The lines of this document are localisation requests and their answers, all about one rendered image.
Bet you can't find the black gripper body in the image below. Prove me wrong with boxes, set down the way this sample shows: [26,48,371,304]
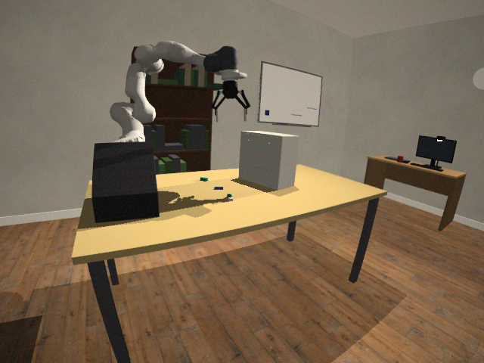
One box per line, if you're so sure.
[222,81,239,99]

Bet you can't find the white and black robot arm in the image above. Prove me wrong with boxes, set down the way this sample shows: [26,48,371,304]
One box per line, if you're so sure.
[110,41,247,142]

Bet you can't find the grey drawer front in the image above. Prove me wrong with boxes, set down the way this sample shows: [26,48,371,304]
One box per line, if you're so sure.
[259,152,280,172]
[240,148,259,166]
[259,135,281,154]
[241,132,259,150]
[239,163,257,182]
[257,168,278,189]

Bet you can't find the grey chest of drawers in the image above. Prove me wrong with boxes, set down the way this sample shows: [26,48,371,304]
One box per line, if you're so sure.
[240,131,299,191]

